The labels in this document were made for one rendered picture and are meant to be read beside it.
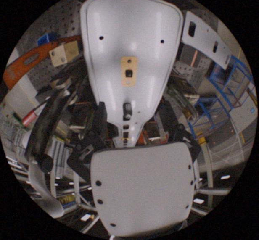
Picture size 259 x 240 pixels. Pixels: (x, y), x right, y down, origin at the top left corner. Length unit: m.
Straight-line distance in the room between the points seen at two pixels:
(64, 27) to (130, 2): 0.45
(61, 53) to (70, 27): 0.43
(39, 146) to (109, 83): 0.22
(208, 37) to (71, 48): 0.34
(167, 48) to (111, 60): 0.14
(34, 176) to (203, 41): 0.80
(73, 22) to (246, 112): 8.16
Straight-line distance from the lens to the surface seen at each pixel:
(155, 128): 0.57
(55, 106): 0.18
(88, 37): 0.20
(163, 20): 0.22
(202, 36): 0.29
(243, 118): 7.97
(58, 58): 0.16
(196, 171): 4.63
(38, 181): 0.52
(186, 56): 0.28
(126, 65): 0.20
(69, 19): 0.59
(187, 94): 0.28
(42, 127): 0.15
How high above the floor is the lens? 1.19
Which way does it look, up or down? 38 degrees down
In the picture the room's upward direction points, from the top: 175 degrees clockwise
